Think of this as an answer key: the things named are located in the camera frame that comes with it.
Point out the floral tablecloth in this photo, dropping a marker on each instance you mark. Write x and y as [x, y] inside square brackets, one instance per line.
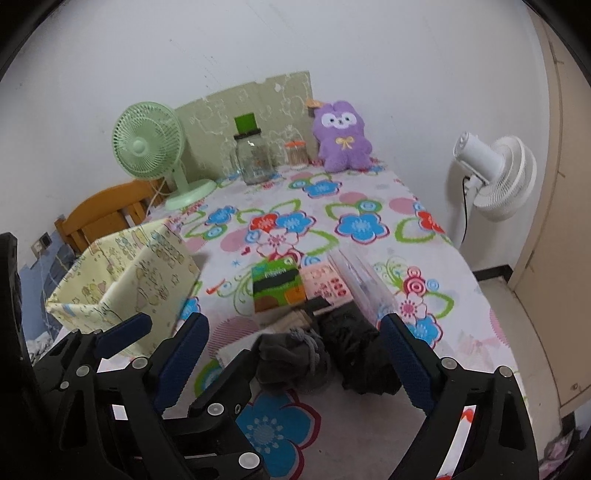
[332, 415]

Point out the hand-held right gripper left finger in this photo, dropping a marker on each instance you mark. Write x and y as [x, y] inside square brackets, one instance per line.
[182, 360]

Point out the green tissue pack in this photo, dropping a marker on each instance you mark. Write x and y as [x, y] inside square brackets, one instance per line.
[277, 286]

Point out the black cloth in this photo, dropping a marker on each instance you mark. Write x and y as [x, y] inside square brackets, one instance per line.
[355, 350]

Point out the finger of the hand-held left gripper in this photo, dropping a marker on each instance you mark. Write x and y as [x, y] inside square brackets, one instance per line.
[226, 383]
[129, 328]

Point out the wall socket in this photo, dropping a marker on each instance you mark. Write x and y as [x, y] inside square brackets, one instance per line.
[42, 242]

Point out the white standing fan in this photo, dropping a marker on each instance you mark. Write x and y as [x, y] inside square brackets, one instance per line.
[480, 154]

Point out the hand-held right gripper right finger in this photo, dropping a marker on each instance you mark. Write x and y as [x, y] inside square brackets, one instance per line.
[408, 364]

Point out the pink wet wipes pack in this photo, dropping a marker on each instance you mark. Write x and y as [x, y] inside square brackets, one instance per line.
[323, 281]

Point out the green patterned board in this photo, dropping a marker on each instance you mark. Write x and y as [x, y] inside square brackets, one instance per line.
[207, 120]

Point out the clear plastic bag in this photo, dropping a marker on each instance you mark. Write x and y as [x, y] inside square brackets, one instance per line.
[364, 286]

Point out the beige wooden door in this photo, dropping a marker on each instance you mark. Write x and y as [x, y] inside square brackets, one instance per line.
[568, 230]

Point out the cotton swab container orange lid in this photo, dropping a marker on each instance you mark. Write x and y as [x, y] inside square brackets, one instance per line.
[296, 156]

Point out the green desk fan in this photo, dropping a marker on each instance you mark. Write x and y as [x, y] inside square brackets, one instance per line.
[138, 145]

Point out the grey socks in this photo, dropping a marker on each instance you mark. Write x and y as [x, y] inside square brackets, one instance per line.
[288, 360]

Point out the glass jar with black lid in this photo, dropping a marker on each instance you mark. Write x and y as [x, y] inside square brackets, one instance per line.
[253, 161]

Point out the wooden chair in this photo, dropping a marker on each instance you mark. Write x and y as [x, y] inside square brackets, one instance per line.
[101, 212]

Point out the purple plush toy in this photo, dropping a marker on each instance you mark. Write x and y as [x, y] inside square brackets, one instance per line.
[341, 138]

